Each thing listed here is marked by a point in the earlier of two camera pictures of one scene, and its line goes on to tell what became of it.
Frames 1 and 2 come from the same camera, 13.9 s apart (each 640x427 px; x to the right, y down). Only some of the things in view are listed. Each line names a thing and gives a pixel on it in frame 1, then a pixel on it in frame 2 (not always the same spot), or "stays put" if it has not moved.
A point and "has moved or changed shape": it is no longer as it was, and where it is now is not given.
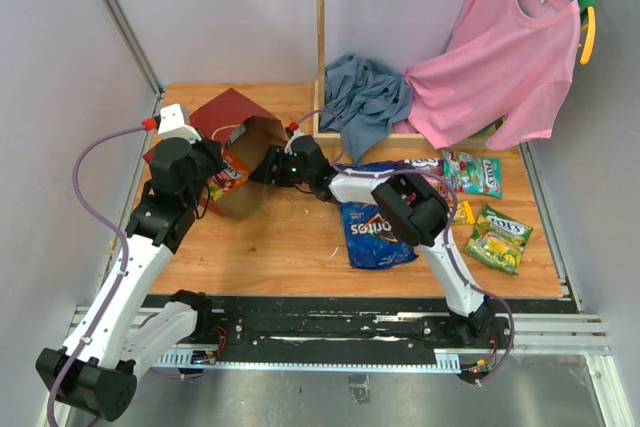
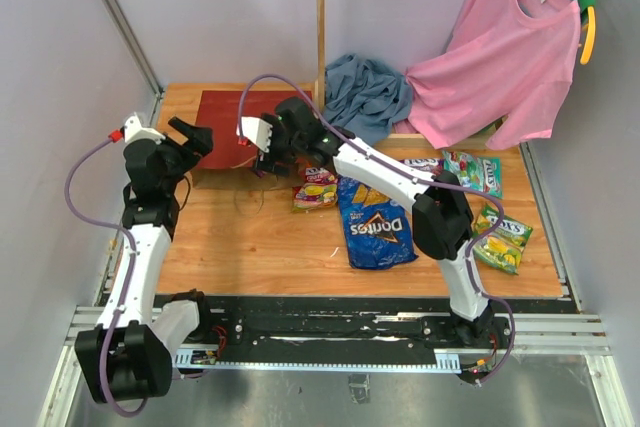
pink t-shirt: x=506 y=75 stays put
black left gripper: x=212 y=148 to x=199 y=140
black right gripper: x=264 y=174 to x=271 y=166
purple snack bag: x=433 y=169 stays put
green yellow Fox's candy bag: x=499 y=239 stays put
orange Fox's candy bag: x=233 y=175 has moved or changed shape
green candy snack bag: x=474 y=174 stays put
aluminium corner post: x=121 y=16 stays put
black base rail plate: x=354 y=325 stays put
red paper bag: x=238 y=124 has moved or changed shape
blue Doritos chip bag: x=370 y=241 stays put
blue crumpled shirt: x=364 y=99 stays put
